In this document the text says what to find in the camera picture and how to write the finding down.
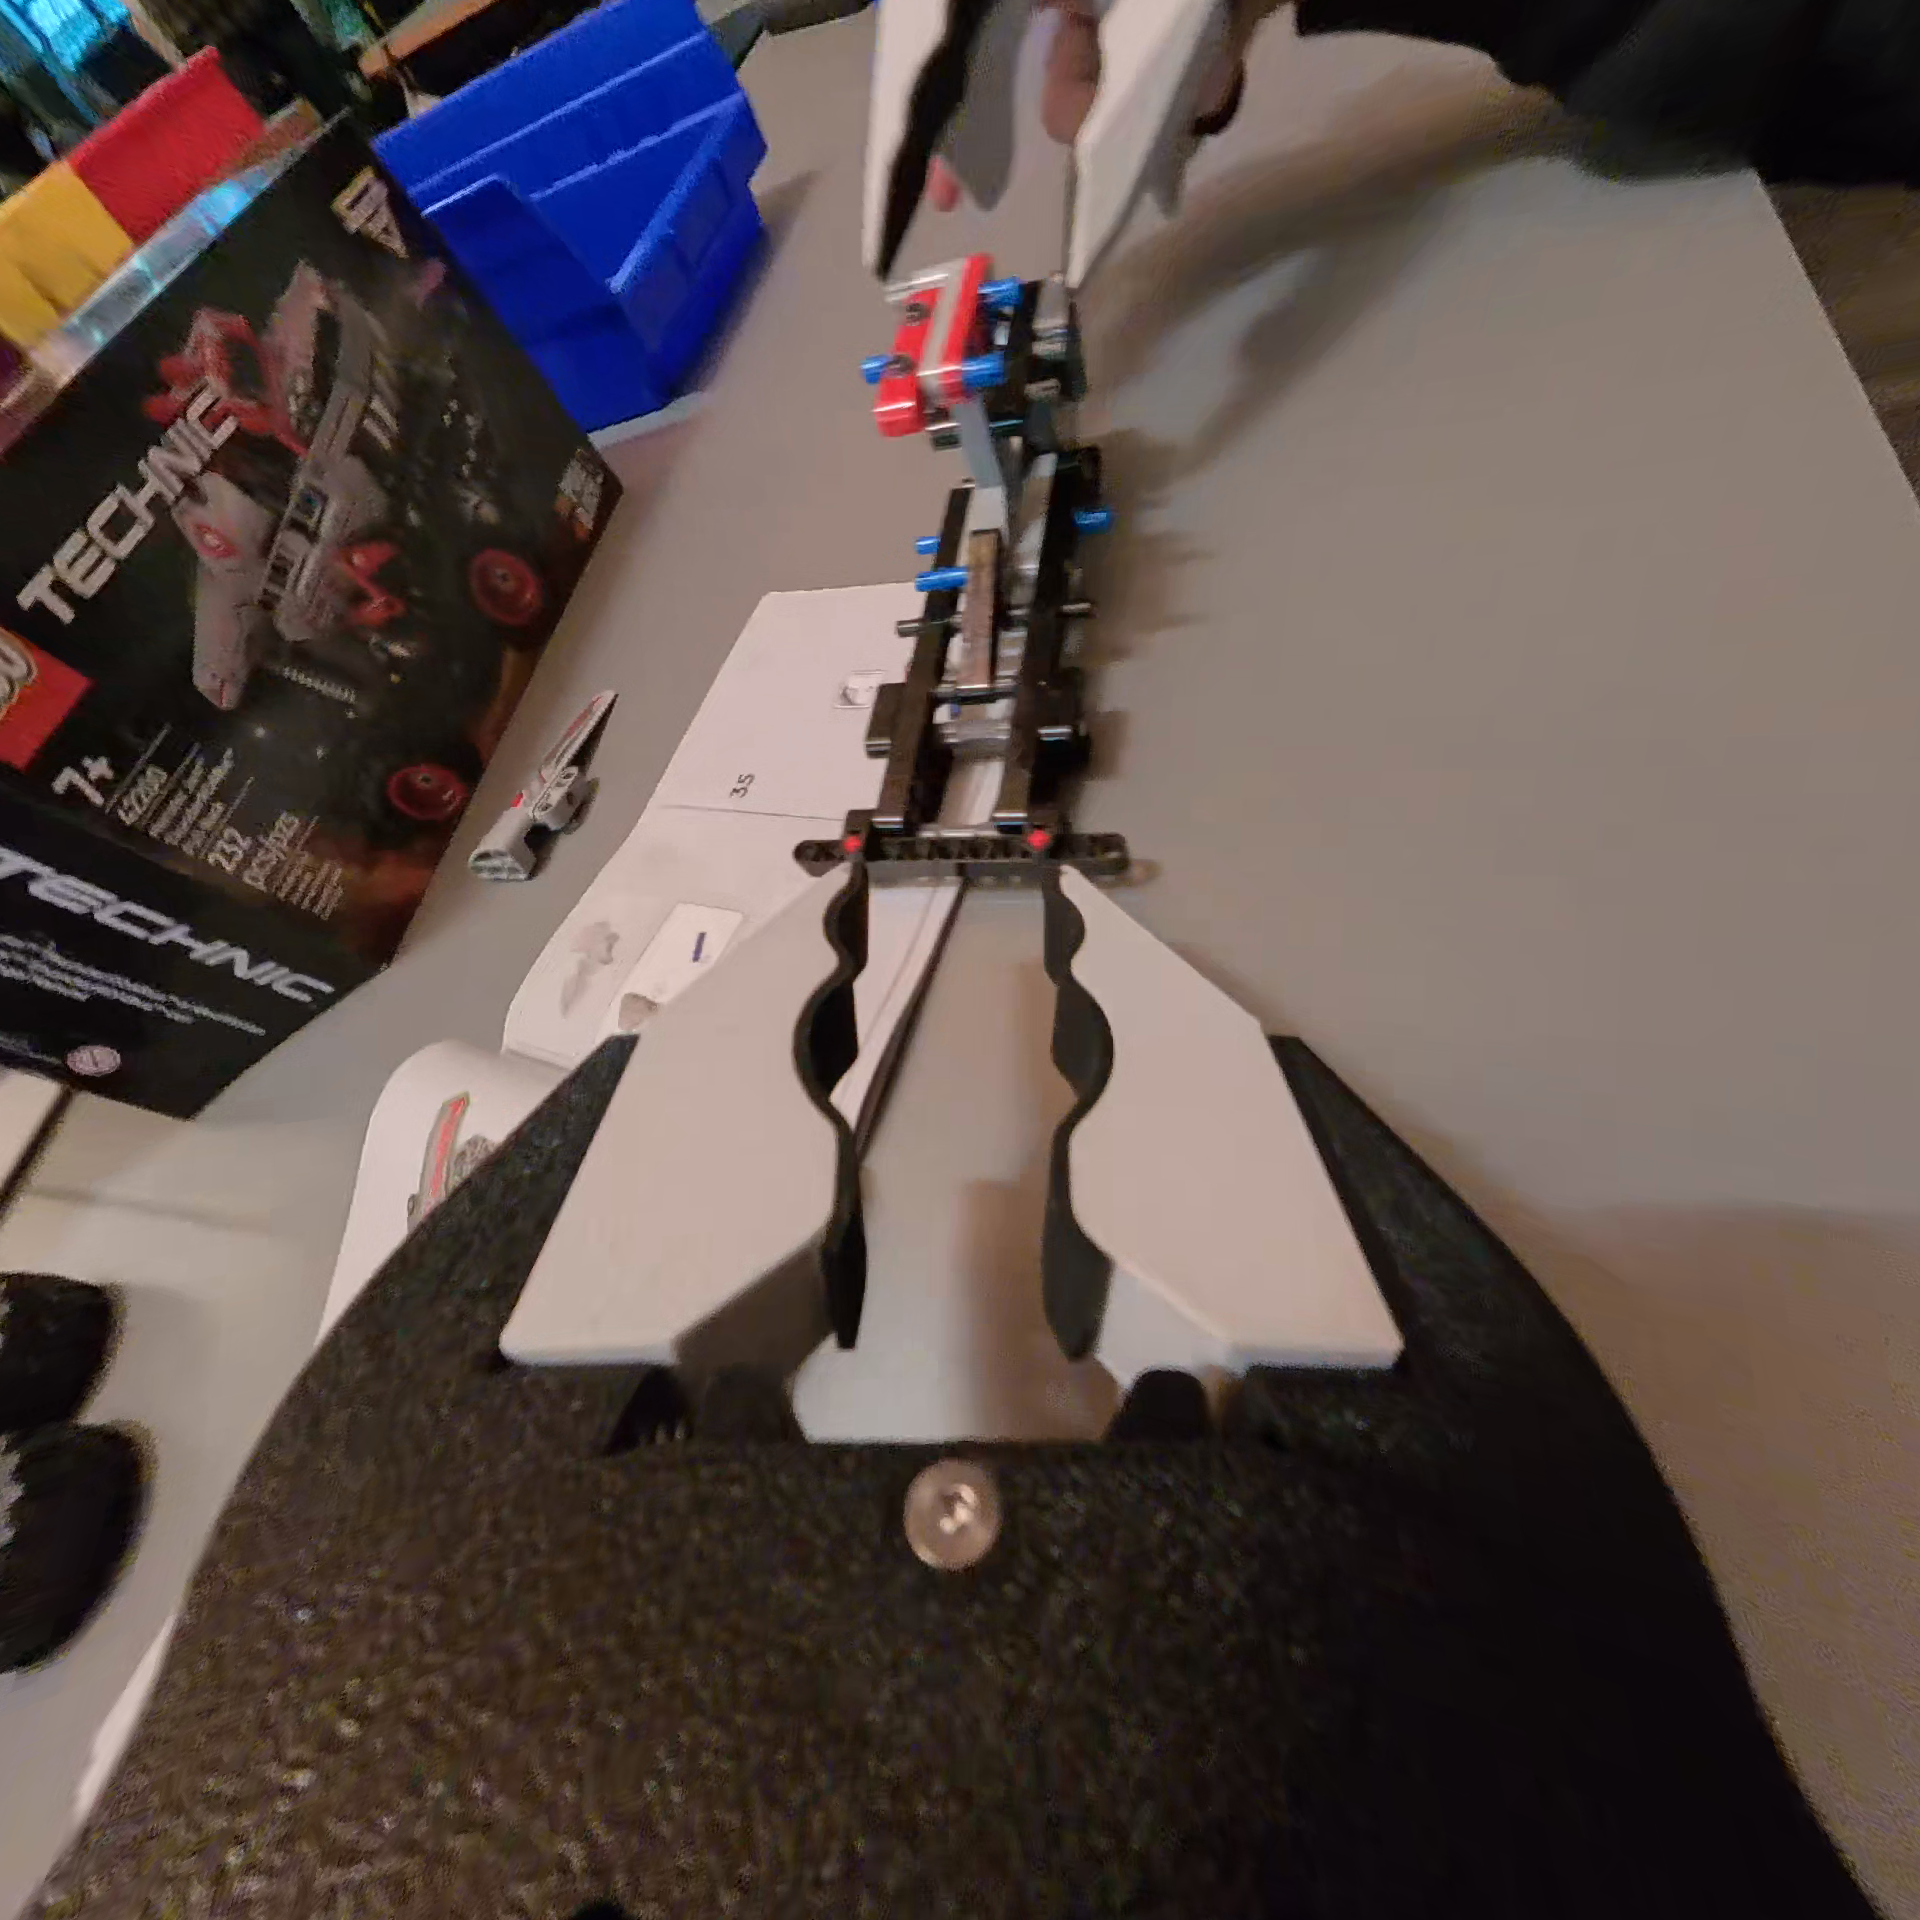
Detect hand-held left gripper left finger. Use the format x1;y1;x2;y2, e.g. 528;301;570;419
497;862;876;1370

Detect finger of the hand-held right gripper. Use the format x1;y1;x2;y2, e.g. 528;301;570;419
857;0;1004;284
1063;0;1244;297

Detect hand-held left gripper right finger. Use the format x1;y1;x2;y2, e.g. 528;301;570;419
1033;865;1407;1374

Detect red toy brick part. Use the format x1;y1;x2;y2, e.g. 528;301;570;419
862;253;1033;448

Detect grey toy panel part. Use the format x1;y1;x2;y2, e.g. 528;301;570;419
468;689;619;880

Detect black toy brick chassis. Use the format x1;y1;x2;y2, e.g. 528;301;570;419
794;275;1164;887

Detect person's right forearm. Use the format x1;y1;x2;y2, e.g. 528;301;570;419
1260;0;1920;189

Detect grey desk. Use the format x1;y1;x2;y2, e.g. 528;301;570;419
0;0;1920;1920

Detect person's right hand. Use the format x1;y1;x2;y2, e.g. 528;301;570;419
1037;0;1115;147

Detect large blue storage bin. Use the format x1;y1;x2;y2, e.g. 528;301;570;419
371;0;768;438

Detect white instruction booklet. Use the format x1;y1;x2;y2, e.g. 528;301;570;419
321;587;977;1352

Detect black toy tyre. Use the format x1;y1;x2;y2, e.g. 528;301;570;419
0;1423;152;1673
0;1273;126;1428

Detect dark toy set box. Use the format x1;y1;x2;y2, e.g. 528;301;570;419
0;103;623;1120

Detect red and yellow bins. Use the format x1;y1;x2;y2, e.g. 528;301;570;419
0;43;324;391

